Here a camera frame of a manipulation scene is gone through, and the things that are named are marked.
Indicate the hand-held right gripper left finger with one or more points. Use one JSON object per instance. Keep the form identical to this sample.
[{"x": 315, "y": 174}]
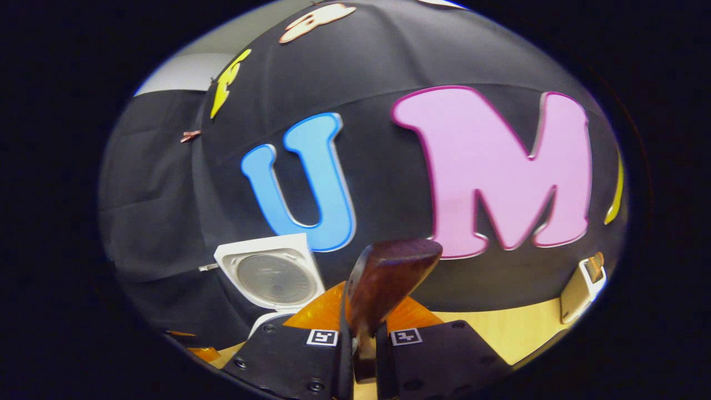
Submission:
[{"x": 289, "y": 361}]

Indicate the toasted bread slice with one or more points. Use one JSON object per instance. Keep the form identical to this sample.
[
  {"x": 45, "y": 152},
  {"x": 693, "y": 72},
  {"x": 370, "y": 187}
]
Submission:
[{"x": 596, "y": 268}]

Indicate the copper cloth clip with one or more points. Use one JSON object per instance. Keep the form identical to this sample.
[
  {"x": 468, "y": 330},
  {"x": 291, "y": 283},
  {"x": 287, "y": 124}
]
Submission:
[{"x": 190, "y": 136}]

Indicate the white toaster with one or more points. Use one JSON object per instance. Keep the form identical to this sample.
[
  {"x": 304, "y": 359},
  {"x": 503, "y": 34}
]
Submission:
[{"x": 575, "y": 294}]

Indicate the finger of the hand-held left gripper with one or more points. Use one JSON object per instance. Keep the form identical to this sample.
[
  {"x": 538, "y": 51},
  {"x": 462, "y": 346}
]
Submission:
[{"x": 204, "y": 354}]

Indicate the silver cloth clip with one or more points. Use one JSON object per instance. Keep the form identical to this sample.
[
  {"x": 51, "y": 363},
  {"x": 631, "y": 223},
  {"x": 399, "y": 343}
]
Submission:
[{"x": 209, "y": 267}]

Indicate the brown wooden spoon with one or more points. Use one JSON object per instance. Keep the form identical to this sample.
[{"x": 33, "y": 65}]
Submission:
[{"x": 389, "y": 278}]

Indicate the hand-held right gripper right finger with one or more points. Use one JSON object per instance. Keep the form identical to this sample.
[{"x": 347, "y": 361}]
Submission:
[{"x": 439, "y": 361}]

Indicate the white rice cooker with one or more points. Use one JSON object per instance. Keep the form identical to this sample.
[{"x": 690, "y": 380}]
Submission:
[{"x": 272, "y": 278}]

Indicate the black backdrop cloth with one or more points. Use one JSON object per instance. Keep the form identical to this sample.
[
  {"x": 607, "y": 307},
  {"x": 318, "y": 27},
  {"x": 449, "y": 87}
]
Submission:
[{"x": 389, "y": 66}]

